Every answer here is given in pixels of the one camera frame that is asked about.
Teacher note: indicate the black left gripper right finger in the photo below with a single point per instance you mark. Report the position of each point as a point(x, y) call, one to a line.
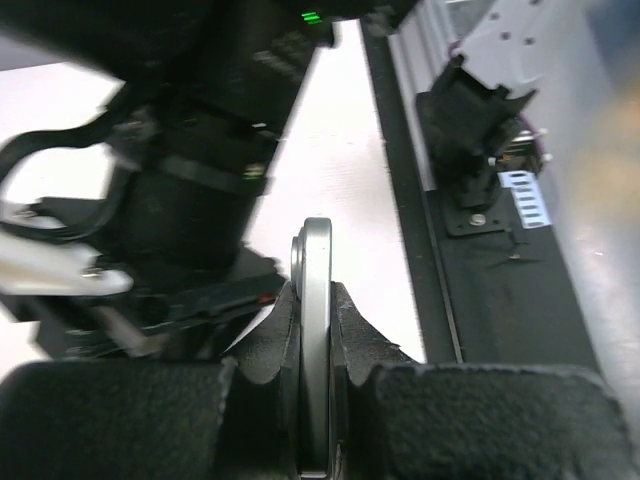
point(400, 419)

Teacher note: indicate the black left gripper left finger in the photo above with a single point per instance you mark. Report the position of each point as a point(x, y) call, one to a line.
point(140, 419)

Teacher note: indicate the light blue smartphone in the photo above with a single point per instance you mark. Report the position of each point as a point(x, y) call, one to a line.
point(311, 271)

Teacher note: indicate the shiny metal front panel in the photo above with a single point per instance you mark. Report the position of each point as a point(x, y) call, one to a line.
point(589, 104)

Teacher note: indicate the white slotted right cable duct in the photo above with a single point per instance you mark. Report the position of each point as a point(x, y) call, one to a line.
point(527, 197)

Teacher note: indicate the aluminium front frame rail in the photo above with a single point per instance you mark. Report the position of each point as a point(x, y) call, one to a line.
point(420, 49)

